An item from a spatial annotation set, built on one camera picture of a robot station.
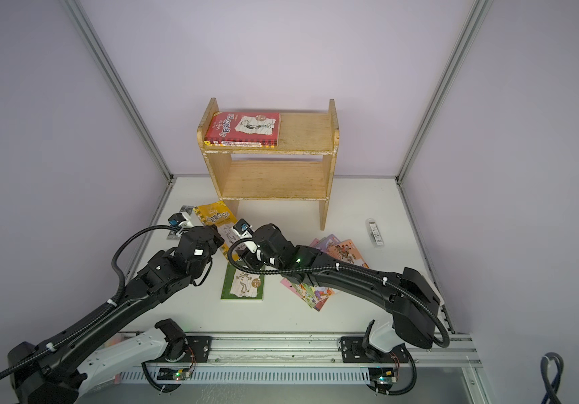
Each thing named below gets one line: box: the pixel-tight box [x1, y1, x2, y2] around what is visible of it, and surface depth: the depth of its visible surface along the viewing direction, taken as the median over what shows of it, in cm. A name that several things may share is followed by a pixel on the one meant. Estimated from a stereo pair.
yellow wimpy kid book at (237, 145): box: [202, 140, 276, 149], surface depth 71 cm
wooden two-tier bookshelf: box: [196, 97, 340, 231], surface depth 89 cm
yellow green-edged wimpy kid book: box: [192, 200, 239, 279], surface depth 82 cm
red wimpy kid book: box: [204, 111, 282, 144], surface depth 74 cm
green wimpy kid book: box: [220, 262, 266, 301], surface depth 87 cm
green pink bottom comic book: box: [280, 277, 336, 312], surface depth 85 cm
